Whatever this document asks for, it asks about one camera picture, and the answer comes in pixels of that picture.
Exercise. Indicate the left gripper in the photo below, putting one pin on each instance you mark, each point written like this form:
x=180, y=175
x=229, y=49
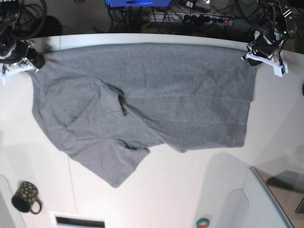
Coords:
x=263, y=45

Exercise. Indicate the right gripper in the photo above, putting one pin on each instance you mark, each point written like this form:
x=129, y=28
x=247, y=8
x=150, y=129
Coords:
x=17, y=51

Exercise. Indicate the grey t-shirt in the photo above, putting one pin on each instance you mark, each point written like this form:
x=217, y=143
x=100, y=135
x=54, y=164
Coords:
x=105, y=106

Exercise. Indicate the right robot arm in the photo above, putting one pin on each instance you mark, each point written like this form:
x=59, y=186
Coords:
x=19, y=23

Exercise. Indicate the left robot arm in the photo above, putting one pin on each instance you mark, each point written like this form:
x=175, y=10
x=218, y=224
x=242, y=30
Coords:
x=277, y=25

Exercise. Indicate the black power strip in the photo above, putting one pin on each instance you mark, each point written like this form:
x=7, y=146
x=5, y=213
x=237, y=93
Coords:
x=201, y=19

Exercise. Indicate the blue box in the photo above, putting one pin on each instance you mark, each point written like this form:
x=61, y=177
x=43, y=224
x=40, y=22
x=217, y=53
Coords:
x=129, y=3

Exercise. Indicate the black mug with yellow dots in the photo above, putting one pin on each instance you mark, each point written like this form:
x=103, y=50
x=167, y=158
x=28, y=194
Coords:
x=25, y=197

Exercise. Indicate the white slotted panel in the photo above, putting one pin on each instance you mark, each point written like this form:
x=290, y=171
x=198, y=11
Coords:
x=73, y=220

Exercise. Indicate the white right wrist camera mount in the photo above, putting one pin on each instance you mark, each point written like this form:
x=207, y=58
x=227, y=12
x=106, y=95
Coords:
x=7, y=71

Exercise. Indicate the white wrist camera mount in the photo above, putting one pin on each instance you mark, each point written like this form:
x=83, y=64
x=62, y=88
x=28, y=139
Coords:
x=7, y=71
x=280, y=67

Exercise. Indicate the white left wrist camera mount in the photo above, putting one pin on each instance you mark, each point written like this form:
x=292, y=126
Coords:
x=280, y=67

